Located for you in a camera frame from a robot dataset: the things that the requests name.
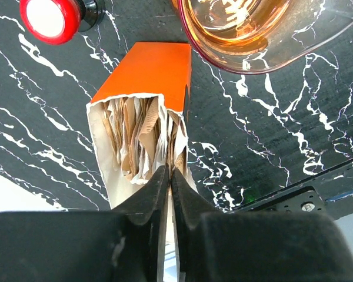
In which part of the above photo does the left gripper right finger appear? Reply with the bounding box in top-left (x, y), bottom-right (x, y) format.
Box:
top-left (171, 170), bottom-right (353, 281)

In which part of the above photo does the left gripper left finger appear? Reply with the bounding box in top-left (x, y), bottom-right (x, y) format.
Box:
top-left (0, 166), bottom-right (169, 281)

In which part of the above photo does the orange coffee filter box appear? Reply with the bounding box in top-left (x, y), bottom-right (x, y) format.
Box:
top-left (86, 42), bottom-right (192, 207)

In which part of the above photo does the brown paper coffee filter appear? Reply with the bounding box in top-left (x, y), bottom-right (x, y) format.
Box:
top-left (155, 105), bottom-right (188, 176)

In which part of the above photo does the orange glass carafe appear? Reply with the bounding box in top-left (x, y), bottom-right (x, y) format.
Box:
top-left (172, 0), bottom-right (353, 75)

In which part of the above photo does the red white small bottle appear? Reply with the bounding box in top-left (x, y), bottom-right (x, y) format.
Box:
top-left (19, 0), bottom-right (106, 45)

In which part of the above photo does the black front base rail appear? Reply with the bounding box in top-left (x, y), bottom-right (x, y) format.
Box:
top-left (234, 159), bottom-right (353, 220)

